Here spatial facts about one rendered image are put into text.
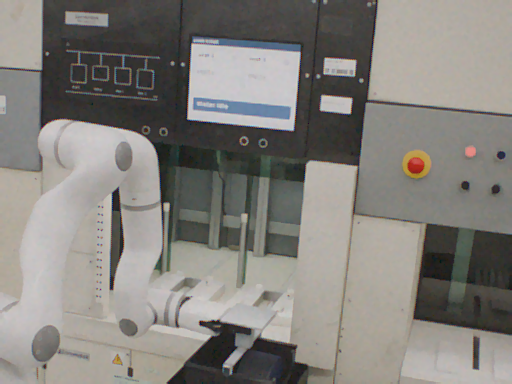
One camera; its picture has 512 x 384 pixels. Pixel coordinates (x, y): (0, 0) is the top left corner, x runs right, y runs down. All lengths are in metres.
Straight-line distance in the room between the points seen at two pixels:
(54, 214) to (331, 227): 0.73
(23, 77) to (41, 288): 0.88
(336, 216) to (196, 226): 1.22
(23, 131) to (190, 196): 0.99
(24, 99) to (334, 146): 0.87
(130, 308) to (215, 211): 1.28
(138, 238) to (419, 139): 0.71
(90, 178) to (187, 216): 1.57
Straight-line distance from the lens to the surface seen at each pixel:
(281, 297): 2.49
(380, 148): 1.97
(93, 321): 2.33
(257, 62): 2.01
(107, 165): 1.54
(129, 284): 1.77
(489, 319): 2.54
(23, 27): 2.28
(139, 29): 2.12
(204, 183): 3.06
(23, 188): 2.33
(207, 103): 2.06
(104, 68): 2.16
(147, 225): 1.77
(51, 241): 1.56
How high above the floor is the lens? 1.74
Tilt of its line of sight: 17 degrees down
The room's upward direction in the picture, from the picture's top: 4 degrees clockwise
